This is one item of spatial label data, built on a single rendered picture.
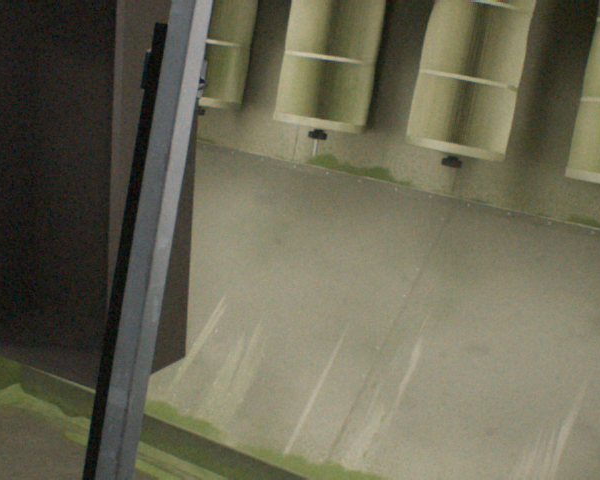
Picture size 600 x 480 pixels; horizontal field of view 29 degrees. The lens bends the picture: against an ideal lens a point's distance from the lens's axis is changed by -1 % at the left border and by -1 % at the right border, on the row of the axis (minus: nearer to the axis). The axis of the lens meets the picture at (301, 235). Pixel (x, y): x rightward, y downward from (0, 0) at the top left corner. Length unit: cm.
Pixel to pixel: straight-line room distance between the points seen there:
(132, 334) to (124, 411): 13
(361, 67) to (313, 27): 21
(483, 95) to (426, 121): 20
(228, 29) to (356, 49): 57
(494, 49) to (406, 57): 62
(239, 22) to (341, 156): 62
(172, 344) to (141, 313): 149
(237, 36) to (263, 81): 28
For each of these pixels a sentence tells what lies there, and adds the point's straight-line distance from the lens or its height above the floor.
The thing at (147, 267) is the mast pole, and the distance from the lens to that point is 195.
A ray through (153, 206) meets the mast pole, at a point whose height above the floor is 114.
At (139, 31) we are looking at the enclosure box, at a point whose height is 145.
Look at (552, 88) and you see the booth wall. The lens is 399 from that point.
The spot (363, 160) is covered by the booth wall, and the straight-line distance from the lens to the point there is 430.
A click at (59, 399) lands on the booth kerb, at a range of 446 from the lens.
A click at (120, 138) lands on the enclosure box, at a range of 303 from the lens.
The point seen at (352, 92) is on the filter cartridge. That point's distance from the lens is 402.
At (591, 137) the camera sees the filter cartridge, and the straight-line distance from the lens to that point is 352.
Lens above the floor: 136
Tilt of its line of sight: 7 degrees down
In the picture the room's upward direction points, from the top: 10 degrees clockwise
